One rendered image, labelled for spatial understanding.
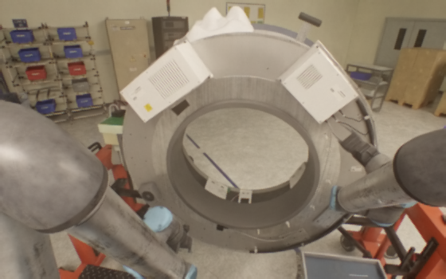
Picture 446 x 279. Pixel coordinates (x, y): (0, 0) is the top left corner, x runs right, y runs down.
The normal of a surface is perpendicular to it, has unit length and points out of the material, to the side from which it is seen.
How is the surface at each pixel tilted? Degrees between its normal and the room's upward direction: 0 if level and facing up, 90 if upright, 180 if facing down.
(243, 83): 90
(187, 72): 90
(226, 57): 90
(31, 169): 62
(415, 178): 96
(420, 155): 67
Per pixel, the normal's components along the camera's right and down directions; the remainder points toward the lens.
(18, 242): 0.86, 0.22
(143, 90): -0.17, 0.46
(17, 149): 0.50, -0.26
